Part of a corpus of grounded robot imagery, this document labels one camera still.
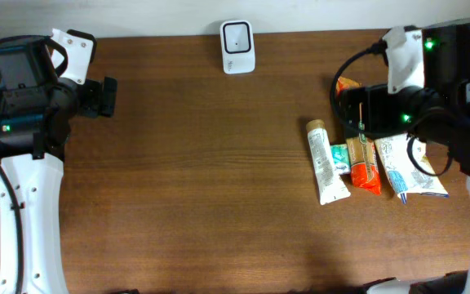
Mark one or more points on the orange spaghetti pack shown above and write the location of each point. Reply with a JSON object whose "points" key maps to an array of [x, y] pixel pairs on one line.
{"points": [[363, 162]]}

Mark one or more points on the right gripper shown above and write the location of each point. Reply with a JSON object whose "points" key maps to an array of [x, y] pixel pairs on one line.
{"points": [[348, 113]]}

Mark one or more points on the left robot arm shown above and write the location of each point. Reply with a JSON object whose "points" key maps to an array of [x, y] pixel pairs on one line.
{"points": [[44, 86]]}

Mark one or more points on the green tissue pack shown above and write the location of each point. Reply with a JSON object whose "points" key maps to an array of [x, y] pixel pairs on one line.
{"points": [[341, 159]]}

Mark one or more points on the yellow white snack bag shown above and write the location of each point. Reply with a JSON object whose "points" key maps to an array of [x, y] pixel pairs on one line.
{"points": [[402, 174]]}

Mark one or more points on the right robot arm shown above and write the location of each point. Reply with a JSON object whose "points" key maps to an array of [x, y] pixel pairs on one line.
{"points": [[426, 98]]}

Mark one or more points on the white tube gold cap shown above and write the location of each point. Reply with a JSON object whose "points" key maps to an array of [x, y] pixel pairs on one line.
{"points": [[330, 185]]}

